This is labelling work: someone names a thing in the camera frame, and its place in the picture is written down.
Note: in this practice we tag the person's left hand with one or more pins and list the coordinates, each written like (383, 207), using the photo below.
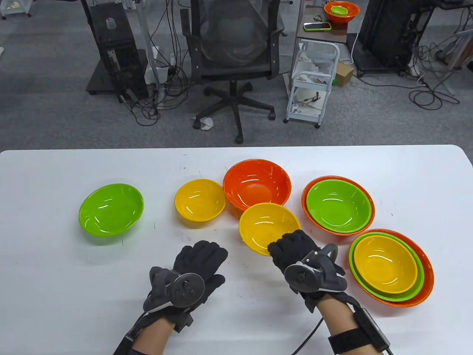
(201, 259)

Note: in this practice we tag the brown side table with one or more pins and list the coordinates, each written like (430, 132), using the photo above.
(325, 35)

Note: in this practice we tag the cardboard box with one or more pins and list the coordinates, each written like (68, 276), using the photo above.
(343, 74)

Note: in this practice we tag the medium green bowl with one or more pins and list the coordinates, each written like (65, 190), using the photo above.
(391, 298)
(111, 209)
(338, 207)

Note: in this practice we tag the black hand controller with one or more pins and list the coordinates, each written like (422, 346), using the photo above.
(301, 275)
(186, 290)

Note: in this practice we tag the phone in green case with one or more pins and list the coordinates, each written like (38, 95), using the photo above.
(317, 26)

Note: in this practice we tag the crumpled white paper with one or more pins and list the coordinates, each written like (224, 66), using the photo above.
(205, 124)

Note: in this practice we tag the white power strip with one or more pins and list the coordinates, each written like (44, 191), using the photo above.
(414, 70)

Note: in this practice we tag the black wheeled cabinet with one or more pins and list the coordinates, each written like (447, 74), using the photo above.
(391, 33)

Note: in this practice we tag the grey metal stand leg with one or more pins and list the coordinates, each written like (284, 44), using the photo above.
(146, 40)

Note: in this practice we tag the small green bowl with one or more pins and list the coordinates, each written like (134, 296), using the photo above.
(339, 11)

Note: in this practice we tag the white wheeled rack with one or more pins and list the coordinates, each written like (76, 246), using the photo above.
(14, 9)

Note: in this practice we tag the person's right hand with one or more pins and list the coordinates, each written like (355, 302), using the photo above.
(295, 247)

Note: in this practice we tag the clear plastic cup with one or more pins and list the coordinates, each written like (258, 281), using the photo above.
(111, 24)

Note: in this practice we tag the white rolling cart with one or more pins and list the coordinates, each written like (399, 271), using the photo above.
(303, 118)

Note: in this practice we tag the black armband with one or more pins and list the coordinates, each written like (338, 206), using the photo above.
(347, 342)

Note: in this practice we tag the white crumpled bag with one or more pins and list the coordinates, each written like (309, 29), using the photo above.
(308, 64)

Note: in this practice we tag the beige paper sheet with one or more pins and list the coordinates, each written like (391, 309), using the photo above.
(317, 105)

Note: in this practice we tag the person's right forearm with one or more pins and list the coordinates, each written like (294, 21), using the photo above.
(340, 318)

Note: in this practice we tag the person's left forearm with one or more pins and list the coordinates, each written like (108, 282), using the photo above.
(151, 340)

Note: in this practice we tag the large orange bowl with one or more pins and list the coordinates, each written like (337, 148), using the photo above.
(257, 181)
(429, 281)
(353, 13)
(308, 220)

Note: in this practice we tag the black equipment tower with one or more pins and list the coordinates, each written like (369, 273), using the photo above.
(111, 40)

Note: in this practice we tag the small yellow bowl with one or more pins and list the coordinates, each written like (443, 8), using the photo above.
(386, 264)
(200, 199)
(268, 225)

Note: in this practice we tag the black mesh office chair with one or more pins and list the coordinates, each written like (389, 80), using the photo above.
(234, 72)

